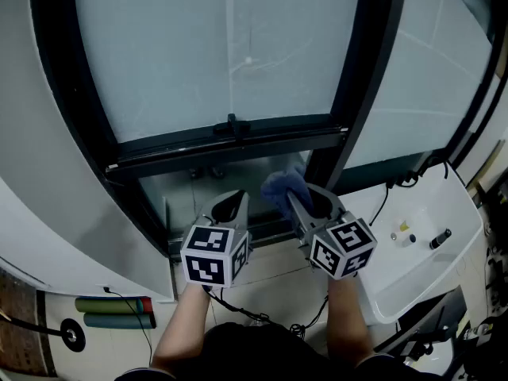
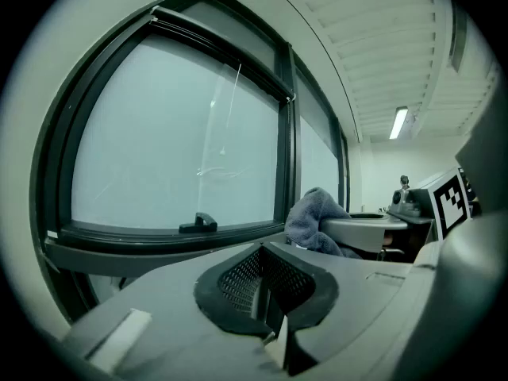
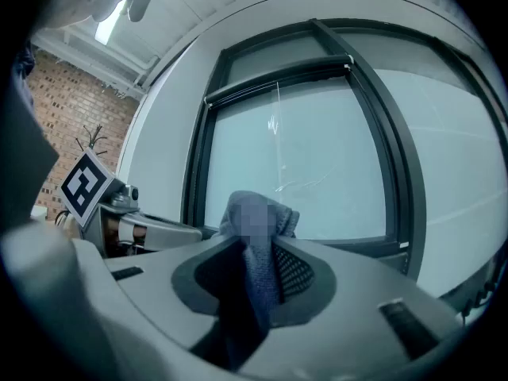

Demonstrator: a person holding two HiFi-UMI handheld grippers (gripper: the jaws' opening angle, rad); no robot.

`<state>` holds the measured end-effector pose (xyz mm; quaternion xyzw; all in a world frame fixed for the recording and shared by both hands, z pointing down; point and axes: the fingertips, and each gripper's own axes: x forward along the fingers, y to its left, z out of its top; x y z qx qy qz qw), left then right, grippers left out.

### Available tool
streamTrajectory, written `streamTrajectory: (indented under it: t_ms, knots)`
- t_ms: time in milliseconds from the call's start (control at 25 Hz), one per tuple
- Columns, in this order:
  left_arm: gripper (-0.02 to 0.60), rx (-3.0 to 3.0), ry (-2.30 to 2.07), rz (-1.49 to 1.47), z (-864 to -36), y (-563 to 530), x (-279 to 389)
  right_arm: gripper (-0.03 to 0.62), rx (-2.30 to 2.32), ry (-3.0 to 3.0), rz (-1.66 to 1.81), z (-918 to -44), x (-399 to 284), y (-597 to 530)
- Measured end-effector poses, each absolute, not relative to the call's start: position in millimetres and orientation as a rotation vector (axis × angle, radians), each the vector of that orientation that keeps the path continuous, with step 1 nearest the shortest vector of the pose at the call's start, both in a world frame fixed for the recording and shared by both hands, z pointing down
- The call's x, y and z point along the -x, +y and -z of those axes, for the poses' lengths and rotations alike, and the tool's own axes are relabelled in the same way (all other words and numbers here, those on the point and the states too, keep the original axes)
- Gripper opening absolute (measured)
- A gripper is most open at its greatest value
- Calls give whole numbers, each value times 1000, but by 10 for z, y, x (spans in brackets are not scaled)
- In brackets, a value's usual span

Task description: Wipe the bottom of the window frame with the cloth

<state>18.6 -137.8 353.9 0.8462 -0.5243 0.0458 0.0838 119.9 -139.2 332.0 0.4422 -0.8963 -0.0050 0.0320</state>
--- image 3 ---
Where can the black coat rack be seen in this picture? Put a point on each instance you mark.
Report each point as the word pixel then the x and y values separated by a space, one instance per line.
pixel 93 139

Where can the narrow black framed window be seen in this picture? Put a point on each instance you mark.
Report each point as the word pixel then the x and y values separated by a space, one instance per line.
pixel 456 173

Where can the black head camera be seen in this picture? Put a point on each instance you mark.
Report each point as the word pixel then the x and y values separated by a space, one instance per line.
pixel 139 0

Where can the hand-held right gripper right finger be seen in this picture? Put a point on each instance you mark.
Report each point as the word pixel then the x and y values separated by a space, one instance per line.
pixel 357 324

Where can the grey gripper camera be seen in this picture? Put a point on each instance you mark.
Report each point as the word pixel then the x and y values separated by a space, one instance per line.
pixel 126 196

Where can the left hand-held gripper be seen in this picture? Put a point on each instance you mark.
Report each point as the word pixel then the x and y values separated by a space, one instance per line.
pixel 85 187

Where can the dark blue cleaning cloth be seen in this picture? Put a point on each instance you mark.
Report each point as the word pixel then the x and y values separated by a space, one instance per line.
pixel 258 276

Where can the long black metal rail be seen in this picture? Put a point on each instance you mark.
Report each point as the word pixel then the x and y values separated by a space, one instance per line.
pixel 357 249

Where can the black roller blind cassette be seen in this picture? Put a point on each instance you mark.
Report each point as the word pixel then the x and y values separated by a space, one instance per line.
pixel 278 78

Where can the white ceiling duct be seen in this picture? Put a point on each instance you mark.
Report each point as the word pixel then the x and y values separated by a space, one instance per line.
pixel 99 54

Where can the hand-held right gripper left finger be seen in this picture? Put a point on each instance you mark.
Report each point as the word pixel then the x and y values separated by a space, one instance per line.
pixel 151 292

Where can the person's dark shirt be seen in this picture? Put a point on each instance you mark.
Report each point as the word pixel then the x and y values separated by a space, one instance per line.
pixel 24 153

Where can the large black framed window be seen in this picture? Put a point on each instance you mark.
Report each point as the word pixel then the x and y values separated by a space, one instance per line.
pixel 293 153

